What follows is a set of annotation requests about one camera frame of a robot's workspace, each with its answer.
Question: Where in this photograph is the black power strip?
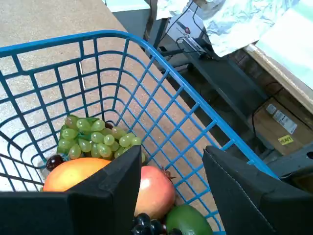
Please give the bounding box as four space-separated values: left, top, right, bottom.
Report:
176 36 214 54

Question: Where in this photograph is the dark red toy grape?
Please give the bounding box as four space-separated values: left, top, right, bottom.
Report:
45 154 65 171

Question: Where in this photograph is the green toy grapes bunch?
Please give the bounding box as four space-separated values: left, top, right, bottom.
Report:
57 115 146 163

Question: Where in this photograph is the black toy grapes bunch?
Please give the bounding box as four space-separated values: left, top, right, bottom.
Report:
131 212 183 235

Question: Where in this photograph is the orange toy fruit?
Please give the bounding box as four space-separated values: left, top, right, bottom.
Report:
43 157 112 192

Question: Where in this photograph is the white box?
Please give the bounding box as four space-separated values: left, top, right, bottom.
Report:
168 9 205 42

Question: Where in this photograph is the white crumpled plastic sheet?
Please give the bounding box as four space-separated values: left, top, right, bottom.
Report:
156 0 303 58

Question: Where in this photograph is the blue wire basket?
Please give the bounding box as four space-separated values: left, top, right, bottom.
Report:
0 30 279 235

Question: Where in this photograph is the brown cardboard box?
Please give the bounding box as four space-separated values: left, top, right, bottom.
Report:
251 97 313 156

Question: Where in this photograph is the dark green round toy fruit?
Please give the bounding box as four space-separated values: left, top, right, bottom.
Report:
165 204 214 235

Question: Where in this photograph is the pink toy pomegranate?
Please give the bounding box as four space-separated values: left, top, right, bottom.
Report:
134 165 177 220

